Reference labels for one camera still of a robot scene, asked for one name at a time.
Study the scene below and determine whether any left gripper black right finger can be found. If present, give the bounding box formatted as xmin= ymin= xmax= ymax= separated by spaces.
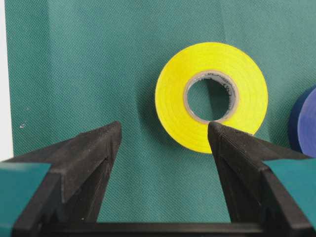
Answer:
xmin=207 ymin=121 xmax=316 ymax=237

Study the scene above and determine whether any yellow tape roll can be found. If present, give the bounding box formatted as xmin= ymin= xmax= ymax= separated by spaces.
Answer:
xmin=155 ymin=42 xmax=269 ymax=154

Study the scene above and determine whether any white plastic case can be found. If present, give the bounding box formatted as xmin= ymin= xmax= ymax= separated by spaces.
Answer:
xmin=0 ymin=0 xmax=13 ymax=161

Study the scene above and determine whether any green table cloth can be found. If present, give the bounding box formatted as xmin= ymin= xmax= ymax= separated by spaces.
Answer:
xmin=4 ymin=0 xmax=316 ymax=222

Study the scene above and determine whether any blue tape roll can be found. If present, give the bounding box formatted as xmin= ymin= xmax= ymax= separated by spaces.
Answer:
xmin=288 ymin=86 xmax=316 ymax=158

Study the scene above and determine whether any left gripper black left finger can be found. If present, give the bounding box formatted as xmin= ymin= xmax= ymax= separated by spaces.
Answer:
xmin=0 ymin=121 xmax=122 ymax=237

